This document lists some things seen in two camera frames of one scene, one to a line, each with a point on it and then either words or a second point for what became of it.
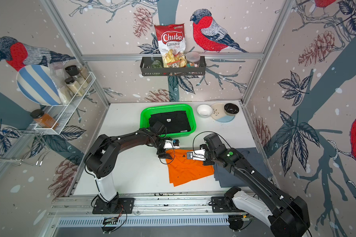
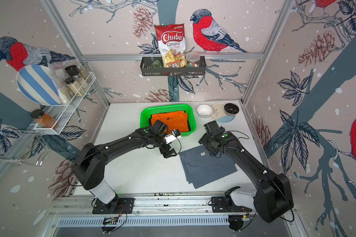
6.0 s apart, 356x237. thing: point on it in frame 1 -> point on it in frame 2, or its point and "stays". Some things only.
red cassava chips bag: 171,40 stays
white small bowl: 204,110 stays
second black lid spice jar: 74,86 stays
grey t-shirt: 250,154 -> 201,168
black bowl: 231,109 stays
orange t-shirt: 182,170 -> 177,121
